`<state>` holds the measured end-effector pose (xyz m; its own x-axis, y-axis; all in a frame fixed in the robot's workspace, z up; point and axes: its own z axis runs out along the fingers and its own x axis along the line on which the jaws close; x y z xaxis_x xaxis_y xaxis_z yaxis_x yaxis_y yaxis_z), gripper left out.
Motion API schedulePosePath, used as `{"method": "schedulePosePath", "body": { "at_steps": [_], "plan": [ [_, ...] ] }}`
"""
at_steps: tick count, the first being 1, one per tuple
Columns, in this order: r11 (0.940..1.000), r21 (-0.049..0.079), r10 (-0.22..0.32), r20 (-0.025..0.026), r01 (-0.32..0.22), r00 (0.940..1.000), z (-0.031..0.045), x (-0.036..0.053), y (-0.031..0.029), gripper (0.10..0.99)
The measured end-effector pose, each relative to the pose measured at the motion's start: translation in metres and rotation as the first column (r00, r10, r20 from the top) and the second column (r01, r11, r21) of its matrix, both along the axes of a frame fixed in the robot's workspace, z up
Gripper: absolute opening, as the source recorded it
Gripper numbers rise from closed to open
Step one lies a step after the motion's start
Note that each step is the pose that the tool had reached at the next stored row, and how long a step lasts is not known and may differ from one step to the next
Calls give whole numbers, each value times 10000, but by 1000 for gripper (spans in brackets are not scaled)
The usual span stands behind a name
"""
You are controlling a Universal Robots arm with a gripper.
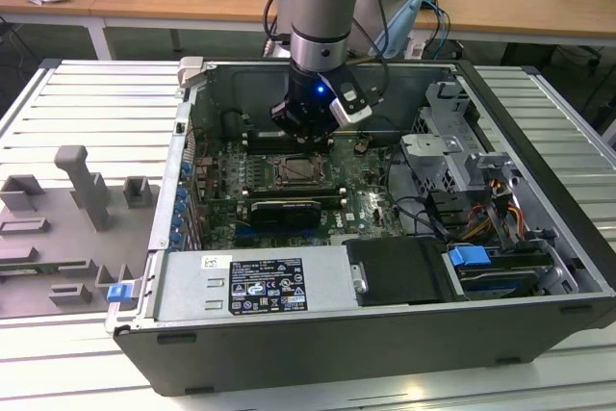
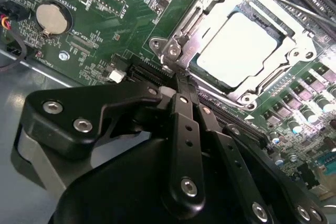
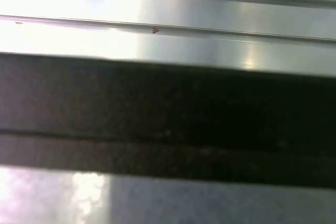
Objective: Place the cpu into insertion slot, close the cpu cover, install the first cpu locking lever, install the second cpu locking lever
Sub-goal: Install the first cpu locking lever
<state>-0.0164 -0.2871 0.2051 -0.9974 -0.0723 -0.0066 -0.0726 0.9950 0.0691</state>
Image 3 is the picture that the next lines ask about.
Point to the black and silver PC case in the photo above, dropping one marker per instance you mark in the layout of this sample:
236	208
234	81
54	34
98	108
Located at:
157	116

